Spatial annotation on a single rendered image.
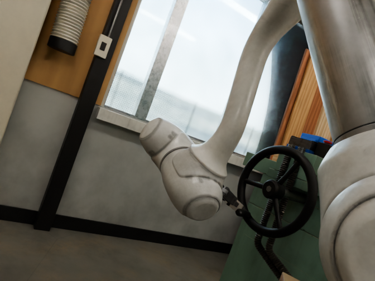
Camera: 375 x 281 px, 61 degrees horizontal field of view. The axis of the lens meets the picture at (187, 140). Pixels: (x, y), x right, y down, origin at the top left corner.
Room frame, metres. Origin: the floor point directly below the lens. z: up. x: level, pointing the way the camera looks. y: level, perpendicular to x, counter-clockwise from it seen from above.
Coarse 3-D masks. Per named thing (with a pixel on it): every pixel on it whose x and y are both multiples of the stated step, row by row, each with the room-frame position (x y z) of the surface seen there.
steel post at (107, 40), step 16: (128, 0) 1.98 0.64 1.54; (112, 16) 1.95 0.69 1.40; (112, 32) 1.97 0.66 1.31; (96, 48) 1.91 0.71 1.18; (112, 48) 1.98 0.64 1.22; (96, 64) 1.95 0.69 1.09; (96, 80) 1.97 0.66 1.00; (80, 96) 1.96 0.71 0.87; (96, 96) 1.99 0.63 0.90; (80, 112) 1.96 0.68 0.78; (80, 128) 1.97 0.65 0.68; (64, 144) 1.94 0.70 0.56; (80, 144) 1.99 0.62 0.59; (64, 160) 1.96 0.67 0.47; (64, 176) 1.98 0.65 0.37; (48, 192) 1.95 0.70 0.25; (48, 208) 1.96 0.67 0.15; (48, 224) 1.98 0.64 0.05
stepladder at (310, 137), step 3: (303, 135) 2.14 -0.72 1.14; (306, 135) 2.12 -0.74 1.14; (309, 135) 2.10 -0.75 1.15; (312, 135) 2.08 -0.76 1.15; (315, 135) 2.06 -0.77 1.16; (303, 138) 2.12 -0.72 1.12; (306, 138) 2.10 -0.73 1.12; (309, 138) 2.08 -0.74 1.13; (312, 138) 2.07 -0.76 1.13; (315, 138) 2.05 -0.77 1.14; (318, 138) 2.04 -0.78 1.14; (321, 138) 2.03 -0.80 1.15; (324, 138) 2.05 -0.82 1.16; (315, 141) 2.04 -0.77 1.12; (318, 141) 2.03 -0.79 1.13; (321, 141) 2.03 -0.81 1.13; (330, 141) 2.08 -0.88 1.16
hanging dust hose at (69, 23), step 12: (72, 0) 1.75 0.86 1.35; (84, 0) 1.77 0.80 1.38; (60, 12) 1.75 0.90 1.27; (72, 12) 1.75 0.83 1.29; (84, 12) 1.80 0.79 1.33; (60, 24) 1.74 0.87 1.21; (72, 24) 1.75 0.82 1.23; (60, 36) 1.74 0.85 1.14; (72, 36) 1.77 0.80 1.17; (60, 48) 1.74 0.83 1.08; (72, 48) 1.79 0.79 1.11
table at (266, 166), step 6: (246, 156) 1.35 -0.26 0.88; (252, 156) 1.33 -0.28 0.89; (246, 162) 1.34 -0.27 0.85; (264, 162) 1.27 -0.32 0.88; (270, 162) 1.25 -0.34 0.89; (258, 168) 1.28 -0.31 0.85; (264, 168) 1.26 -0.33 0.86; (270, 168) 1.13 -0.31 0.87; (270, 174) 1.12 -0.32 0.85; (276, 174) 1.10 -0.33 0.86; (300, 180) 1.02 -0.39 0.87; (294, 186) 1.03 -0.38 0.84; (300, 186) 1.02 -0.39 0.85; (306, 186) 1.00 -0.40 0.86; (318, 186) 1.01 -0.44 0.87; (318, 192) 1.02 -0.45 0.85
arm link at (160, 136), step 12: (156, 120) 0.77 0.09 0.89; (168, 120) 0.79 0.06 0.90; (144, 132) 0.77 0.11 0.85; (156, 132) 0.74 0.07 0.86; (168, 132) 0.75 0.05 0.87; (180, 132) 0.78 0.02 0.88; (144, 144) 0.76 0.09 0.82; (156, 144) 0.75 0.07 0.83; (168, 144) 0.75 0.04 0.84; (180, 144) 0.75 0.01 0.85; (156, 156) 0.76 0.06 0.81
